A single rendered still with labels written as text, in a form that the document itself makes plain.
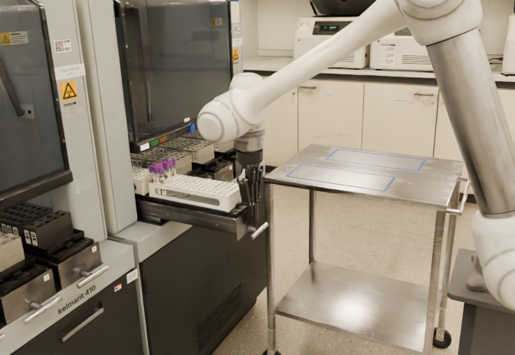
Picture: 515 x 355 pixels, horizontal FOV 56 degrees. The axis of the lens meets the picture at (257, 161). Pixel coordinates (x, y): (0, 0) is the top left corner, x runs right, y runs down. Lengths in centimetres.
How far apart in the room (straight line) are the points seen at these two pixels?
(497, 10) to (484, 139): 308
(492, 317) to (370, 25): 78
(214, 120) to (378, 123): 261
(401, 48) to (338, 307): 208
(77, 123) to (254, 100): 49
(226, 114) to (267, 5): 345
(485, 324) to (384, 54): 247
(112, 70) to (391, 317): 130
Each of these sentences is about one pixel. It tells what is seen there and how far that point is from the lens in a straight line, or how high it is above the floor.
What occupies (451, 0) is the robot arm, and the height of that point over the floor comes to 139.
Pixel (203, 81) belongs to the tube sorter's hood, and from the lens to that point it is 181.
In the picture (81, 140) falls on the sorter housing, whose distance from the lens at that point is 140.
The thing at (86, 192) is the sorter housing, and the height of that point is 91.
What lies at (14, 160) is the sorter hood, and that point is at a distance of 126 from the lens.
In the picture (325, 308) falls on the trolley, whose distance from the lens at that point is 196.
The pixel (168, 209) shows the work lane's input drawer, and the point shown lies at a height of 79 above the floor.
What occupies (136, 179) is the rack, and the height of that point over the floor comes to 86.
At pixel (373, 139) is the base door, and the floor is 40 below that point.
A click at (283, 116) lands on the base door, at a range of 390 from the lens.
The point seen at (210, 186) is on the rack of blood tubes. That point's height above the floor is 86.
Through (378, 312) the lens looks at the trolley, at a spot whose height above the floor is 28.
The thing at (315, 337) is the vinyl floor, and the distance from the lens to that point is 228.
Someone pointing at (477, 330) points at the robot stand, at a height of 59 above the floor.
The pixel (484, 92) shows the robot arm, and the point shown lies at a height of 122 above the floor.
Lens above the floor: 140
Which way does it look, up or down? 18 degrees down
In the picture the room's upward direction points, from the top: 2 degrees counter-clockwise
